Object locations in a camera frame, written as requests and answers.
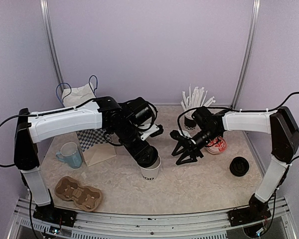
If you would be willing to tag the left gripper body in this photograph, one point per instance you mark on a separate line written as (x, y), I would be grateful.
(138, 153)

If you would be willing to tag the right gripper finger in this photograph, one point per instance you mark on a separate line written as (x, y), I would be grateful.
(186, 158)
(181, 148)

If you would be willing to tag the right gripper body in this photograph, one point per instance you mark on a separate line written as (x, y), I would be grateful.
(194, 148)

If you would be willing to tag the white paper coffee cup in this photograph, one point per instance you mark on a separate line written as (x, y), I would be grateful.
(151, 172)

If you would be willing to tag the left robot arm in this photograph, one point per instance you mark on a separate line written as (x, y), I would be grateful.
(129, 121)

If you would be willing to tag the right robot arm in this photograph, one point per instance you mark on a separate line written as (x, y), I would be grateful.
(277, 122)

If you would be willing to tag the black cup holding straws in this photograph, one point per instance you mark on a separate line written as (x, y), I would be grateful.
(189, 123)

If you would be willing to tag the red floral bowl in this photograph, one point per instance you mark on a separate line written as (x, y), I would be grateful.
(217, 146)

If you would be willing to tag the bundle of wrapped white straws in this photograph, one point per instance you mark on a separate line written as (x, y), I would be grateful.
(196, 98)

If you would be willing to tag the stack of black lids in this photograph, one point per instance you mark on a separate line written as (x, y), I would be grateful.
(239, 166)

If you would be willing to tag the blue checkered paper bag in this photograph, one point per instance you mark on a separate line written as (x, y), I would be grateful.
(95, 146)

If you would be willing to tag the brown cardboard cup carrier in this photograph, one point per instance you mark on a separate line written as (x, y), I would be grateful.
(86, 198)

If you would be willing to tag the blue ceramic mug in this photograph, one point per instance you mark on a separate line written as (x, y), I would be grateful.
(70, 154)

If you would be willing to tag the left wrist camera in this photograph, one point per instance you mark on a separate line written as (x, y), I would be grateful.
(150, 131)

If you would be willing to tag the aluminium front frame rail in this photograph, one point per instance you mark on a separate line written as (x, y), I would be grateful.
(213, 224)

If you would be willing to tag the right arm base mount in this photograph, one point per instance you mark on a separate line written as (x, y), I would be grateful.
(243, 216)

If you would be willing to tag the right aluminium corner post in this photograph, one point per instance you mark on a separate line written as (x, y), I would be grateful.
(248, 52)

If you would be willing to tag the aluminium corner post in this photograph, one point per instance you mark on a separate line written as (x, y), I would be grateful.
(52, 49)
(248, 52)

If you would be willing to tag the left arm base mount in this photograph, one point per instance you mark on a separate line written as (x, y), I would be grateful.
(55, 215)

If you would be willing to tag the left aluminium corner post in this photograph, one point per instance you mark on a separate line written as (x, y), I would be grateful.
(52, 49)

